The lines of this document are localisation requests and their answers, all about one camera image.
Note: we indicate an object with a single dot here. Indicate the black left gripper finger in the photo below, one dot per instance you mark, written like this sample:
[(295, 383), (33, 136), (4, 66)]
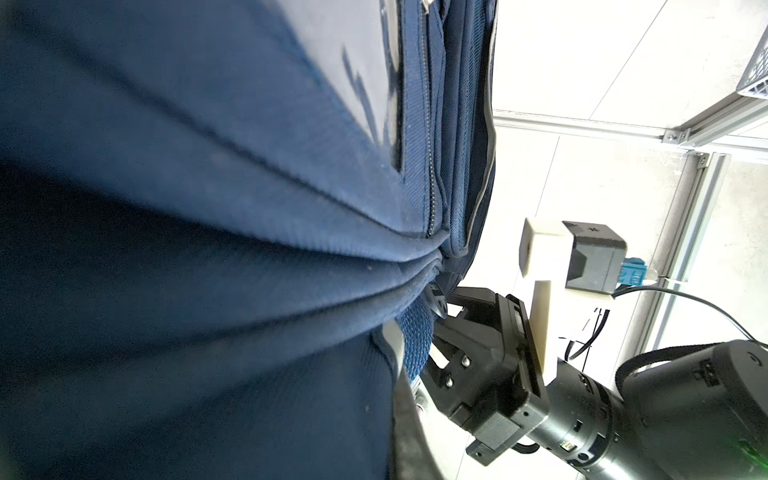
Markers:
[(411, 457)]

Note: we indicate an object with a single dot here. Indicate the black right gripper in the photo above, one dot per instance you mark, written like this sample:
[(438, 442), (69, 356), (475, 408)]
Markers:
[(492, 385)]

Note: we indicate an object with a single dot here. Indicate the navy blue student backpack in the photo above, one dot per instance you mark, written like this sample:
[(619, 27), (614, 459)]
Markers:
[(228, 228)]

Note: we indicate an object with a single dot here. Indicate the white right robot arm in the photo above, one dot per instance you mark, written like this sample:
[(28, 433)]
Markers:
[(684, 412)]

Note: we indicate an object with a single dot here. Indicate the white wire mesh basket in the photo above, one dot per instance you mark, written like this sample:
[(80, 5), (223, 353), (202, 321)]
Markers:
[(753, 82)]

